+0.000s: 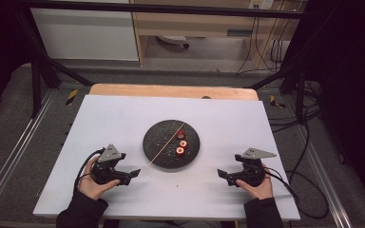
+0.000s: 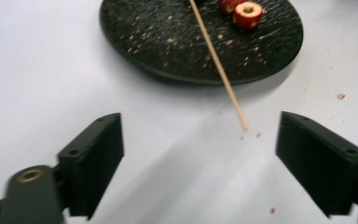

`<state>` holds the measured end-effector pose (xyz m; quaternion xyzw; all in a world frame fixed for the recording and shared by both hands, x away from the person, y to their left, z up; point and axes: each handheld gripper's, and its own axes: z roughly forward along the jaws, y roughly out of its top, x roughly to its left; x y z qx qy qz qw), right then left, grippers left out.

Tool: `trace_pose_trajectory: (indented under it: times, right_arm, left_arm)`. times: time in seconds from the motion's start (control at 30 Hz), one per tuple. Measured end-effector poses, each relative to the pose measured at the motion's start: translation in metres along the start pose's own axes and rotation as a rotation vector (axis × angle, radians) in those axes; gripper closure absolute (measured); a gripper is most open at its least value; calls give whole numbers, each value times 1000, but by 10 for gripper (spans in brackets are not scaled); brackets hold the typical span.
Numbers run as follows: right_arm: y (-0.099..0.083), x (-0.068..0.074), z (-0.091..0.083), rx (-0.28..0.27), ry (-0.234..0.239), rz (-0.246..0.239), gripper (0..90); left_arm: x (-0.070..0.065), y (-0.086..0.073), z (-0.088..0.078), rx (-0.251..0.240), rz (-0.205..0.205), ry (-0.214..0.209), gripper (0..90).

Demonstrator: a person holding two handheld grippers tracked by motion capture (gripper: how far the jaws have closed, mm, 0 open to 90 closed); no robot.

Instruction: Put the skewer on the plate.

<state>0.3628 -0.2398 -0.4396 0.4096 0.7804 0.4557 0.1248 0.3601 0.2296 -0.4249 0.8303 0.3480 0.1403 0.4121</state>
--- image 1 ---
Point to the yellow black tape strip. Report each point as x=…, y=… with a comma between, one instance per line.
x=72, y=97
x=276, y=102

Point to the black metal stand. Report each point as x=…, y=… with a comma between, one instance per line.
x=299, y=91
x=36, y=82

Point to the aluminium floor rail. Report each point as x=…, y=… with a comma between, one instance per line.
x=15, y=148
x=323, y=177

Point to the thin wooden skewer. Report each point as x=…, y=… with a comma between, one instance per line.
x=164, y=147

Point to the person's right hand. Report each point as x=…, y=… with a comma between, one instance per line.
x=259, y=190

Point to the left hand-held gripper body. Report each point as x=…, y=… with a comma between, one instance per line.
x=109, y=164

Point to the wooden table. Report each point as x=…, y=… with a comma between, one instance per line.
x=158, y=91

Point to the grey chair base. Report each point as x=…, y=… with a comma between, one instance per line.
x=172, y=39

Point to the black metal crossbar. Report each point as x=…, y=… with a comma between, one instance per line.
x=171, y=8

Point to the red sausage slice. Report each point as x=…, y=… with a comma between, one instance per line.
x=183, y=144
x=180, y=134
x=180, y=151

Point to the round black plate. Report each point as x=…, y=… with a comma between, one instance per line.
x=158, y=142

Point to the white table board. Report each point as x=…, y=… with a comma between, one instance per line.
x=123, y=117

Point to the white wall socket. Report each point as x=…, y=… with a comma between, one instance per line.
x=261, y=3

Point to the white cabinet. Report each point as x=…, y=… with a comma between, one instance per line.
x=85, y=34

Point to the light wooden desk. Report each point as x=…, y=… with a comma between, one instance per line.
x=183, y=23

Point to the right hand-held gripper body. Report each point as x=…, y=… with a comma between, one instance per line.
x=252, y=167

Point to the person's left hand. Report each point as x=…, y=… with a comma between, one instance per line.
x=90, y=188

